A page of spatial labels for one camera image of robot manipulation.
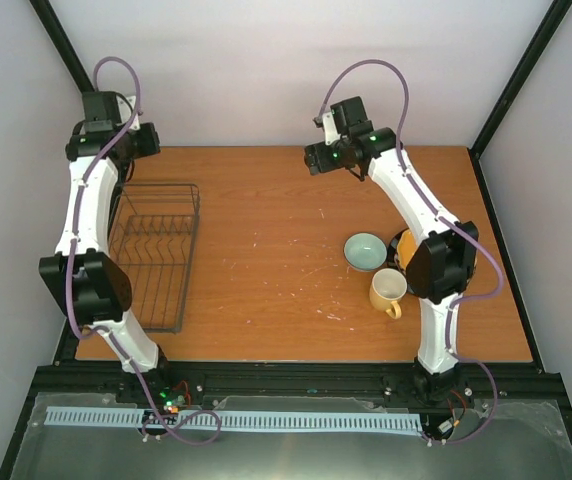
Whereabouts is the grey wire dish rack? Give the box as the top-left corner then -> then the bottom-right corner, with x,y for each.
109,183 -> 201,333

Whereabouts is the light green ceramic bowl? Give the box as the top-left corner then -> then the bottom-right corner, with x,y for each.
343,232 -> 387,272

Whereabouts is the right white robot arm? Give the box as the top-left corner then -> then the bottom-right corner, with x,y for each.
304,97 -> 479,397

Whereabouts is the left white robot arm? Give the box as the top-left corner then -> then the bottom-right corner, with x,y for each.
38,91 -> 174,403

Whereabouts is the black striped plate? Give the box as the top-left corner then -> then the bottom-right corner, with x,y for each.
386,229 -> 410,274

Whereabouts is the yellow ceramic mug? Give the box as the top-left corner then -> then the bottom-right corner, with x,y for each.
369,268 -> 408,320

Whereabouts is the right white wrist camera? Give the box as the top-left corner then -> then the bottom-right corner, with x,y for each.
313,111 -> 340,145

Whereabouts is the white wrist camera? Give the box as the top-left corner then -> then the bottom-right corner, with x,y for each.
117,94 -> 141,131
313,111 -> 340,145

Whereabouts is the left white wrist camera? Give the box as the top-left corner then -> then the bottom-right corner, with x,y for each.
117,94 -> 141,131

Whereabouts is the left black frame post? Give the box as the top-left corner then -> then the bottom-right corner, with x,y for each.
29,0 -> 94,93

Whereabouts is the black frame post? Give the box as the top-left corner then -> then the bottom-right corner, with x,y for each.
470,0 -> 572,156
29,0 -> 94,93

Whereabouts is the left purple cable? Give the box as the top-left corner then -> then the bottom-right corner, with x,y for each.
65,55 -> 223,445

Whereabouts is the black aluminium frame rail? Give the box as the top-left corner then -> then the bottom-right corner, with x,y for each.
30,363 -> 567,406

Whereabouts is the right black frame post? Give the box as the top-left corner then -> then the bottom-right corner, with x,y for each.
470,0 -> 572,156

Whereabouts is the light blue slotted cable duct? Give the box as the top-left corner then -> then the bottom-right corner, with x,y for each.
43,406 -> 422,436

